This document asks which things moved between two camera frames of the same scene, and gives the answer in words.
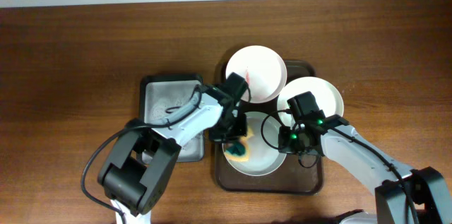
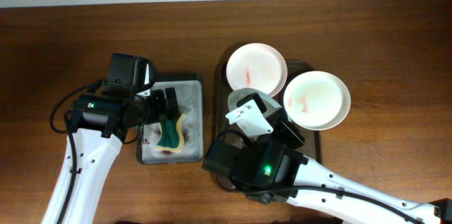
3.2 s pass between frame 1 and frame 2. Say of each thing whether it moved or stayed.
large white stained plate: moved
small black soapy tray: stayed
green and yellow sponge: moved
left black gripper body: moved
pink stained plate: stayed
